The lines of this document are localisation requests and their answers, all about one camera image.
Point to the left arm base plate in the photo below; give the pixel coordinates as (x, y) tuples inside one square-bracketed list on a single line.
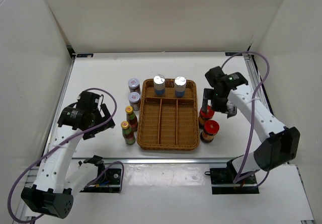
[(109, 183)]

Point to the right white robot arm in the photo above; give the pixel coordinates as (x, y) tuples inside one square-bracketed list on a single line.
[(279, 143)]

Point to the sauce bottle yellow cap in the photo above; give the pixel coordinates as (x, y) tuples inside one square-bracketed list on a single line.
[(131, 118), (128, 133)]

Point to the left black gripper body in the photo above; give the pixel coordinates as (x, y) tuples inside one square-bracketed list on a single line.
[(97, 120)]

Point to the red lid chili jar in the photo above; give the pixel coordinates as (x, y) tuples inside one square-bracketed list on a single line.
[(205, 116), (210, 130)]

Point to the silver lid spice jar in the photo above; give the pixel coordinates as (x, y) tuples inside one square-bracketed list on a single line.
[(159, 83), (180, 86)]

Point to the purple lid jar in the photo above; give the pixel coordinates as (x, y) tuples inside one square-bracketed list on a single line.
[(134, 100), (134, 85)]

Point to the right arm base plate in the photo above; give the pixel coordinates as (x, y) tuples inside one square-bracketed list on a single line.
[(222, 183)]

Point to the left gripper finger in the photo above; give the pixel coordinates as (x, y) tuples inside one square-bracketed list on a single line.
[(92, 133), (105, 114)]

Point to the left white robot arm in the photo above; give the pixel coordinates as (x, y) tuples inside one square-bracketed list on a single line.
[(53, 191)]

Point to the aluminium table rail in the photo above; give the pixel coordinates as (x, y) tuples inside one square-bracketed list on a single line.
[(167, 160)]

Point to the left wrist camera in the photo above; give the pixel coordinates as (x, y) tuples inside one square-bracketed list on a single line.
[(87, 99)]

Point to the purple lid jar near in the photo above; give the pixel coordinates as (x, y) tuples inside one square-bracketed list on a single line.
[(134, 100)]

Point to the sauce bottle yellow cap near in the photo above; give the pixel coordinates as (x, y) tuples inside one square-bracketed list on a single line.
[(128, 133)]

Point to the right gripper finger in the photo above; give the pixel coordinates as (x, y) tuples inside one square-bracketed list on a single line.
[(231, 110), (207, 96)]

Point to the sauce bottle yellow cap far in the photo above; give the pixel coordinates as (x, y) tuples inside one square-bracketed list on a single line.
[(131, 118)]

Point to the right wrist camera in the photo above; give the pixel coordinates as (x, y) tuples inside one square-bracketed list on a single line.
[(214, 75)]

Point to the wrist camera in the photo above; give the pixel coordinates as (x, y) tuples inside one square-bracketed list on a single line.
[(214, 75), (87, 99)]

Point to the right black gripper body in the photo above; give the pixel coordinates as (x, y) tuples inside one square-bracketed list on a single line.
[(219, 103)]

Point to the purple lid jar far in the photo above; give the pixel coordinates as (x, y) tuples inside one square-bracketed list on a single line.
[(134, 85)]

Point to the woven wicker divided basket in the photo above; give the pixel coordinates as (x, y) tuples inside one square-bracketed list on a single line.
[(168, 123)]

